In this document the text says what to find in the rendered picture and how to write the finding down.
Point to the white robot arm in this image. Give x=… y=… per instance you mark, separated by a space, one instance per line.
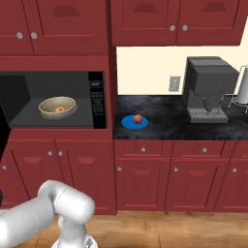
x=69 y=201

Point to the small blue plate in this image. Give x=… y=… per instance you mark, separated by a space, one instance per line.
x=128 y=123

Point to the red peach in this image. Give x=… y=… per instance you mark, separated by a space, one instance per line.
x=138 y=118

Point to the black microwave oven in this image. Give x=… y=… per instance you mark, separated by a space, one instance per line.
x=80 y=97

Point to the red lower cupboard door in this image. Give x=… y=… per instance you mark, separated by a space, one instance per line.
x=193 y=185
x=235 y=190
x=90 y=174
x=13 y=180
x=142 y=184
x=35 y=168

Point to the red cupboard door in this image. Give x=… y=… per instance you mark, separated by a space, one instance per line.
x=90 y=174
x=13 y=180
x=210 y=22
x=142 y=184
x=193 y=185
x=142 y=22
x=68 y=25
x=35 y=168
x=13 y=19
x=235 y=190

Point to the orange shrimp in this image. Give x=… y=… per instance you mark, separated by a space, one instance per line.
x=60 y=109

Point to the beige bowl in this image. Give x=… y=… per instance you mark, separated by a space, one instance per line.
x=48 y=105

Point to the red upper cupboard door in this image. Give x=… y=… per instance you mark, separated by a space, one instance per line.
x=210 y=22
x=68 y=25
x=142 y=22
x=13 y=19

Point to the silver drawer knob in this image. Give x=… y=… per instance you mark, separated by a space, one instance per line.
x=143 y=149
x=204 y=149

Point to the red drawer front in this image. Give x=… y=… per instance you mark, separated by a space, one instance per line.
x=187 y=149
x=155 y=148

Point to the silver cupboard knob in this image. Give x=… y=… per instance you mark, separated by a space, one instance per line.
x=172 y=28
x=4 y=167
x=19 y=35
x=50 y=153
x=234 y=169
x=119 y=168
x=175 y=169
x=184 y=28
x=60 y=153
x=34 y=35

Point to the grey coffee machine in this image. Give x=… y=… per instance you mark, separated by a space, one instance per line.
x=210 y=80

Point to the grey wall outlet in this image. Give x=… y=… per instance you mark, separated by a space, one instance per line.
x=174 y=83

